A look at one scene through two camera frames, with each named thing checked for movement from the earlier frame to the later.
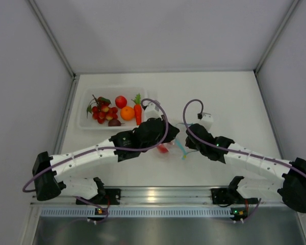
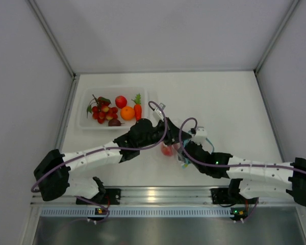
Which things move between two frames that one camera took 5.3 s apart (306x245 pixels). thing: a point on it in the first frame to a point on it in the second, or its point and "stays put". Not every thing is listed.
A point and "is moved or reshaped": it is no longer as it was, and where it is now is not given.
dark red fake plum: (115, 122) stays put
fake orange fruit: (127, 113) stays put
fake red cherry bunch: (101, 110) stays put
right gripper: (190, 143) to (189, 141)
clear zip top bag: (177, 148) is moved or reshaped
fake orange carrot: (137, 109) stays put
